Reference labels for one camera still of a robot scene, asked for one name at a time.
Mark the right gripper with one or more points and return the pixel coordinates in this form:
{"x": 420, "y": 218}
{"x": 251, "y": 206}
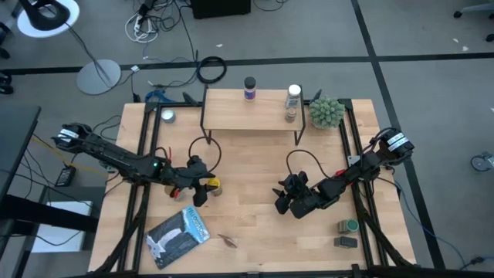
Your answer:
{"x": 305, "y": 202}

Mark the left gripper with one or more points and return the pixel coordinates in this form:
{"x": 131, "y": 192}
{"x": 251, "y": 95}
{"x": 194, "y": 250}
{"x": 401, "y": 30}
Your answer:
{"x": 189, "y": 175}

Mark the yellow lid spice jar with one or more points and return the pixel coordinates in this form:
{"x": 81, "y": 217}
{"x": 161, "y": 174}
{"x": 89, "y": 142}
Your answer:
{"x": 215, "y": 183}

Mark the green lid oregano jar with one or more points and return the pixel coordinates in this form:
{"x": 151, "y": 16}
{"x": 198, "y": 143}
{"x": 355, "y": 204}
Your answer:
{"x": 349, "y": 226}

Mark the dark green spice tin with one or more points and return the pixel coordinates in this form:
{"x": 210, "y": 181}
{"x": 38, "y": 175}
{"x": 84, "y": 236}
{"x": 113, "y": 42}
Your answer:
{"x": 345, "y": 242}

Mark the white lid spice bottle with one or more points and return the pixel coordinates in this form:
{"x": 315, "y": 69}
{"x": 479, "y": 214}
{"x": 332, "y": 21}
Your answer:
{"x": 293, "y": 94}

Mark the black lid spice bottle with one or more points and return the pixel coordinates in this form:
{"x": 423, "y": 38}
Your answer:
{"x": 249, "y": 89}

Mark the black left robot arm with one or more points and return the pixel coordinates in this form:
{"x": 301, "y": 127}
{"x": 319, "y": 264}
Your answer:
{"x": 116, "y": 156}

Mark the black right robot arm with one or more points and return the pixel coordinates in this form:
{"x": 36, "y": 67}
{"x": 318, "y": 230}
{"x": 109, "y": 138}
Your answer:
{"x": 366, "y": 166}

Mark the wooden shelf black metal legs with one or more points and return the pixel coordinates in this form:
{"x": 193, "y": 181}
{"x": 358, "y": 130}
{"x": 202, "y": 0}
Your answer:
{"x": 239, "y": 112}

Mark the glossy printed bag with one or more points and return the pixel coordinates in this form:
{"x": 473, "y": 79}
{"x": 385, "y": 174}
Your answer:
{"x": 177, "y": 235}

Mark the brown dried leaf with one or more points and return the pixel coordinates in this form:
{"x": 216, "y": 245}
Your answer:
{"x": 227, "y": 240}

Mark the small silver round tin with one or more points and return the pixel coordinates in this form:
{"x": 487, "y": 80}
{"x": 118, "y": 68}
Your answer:
{"x": 168, "y": 116}

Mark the potted green succulent plant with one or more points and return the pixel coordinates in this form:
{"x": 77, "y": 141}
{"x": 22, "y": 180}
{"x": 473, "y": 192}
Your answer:
{"x": 326, "y": 112}

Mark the black power adapter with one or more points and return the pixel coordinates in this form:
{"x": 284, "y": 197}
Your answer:
{"x": 65, "y": 175}

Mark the floor stand with round base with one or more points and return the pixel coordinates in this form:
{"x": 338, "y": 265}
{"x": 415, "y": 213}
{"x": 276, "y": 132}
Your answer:
{"x": 98, "y": 77}

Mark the black box on floor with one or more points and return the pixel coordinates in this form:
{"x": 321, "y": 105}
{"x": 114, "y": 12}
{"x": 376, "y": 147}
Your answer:
{"x": 220, "y": 7}

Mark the black desk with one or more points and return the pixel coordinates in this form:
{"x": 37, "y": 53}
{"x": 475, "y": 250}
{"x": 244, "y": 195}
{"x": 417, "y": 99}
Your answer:
{"x": 15, "y": 135}

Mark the grey caster wheel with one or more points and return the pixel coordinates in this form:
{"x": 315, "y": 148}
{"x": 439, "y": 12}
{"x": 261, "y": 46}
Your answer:
{"x": 480, "y": 162}

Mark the black chair base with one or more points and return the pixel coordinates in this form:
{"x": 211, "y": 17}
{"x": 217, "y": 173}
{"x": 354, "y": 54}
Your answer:
{"x": 4, "y": 83}

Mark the grey chair base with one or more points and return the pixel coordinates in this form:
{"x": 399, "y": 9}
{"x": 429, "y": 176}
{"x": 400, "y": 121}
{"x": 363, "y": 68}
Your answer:
{"x": 478, "y": 7}

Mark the silver metal bracket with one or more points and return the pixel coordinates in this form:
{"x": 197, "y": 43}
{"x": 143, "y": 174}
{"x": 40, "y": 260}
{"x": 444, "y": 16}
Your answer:
{"x": 353, "y": 160}

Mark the black metal table frame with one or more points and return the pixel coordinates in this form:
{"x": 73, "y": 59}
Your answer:
{"x": 173, "y": 104}

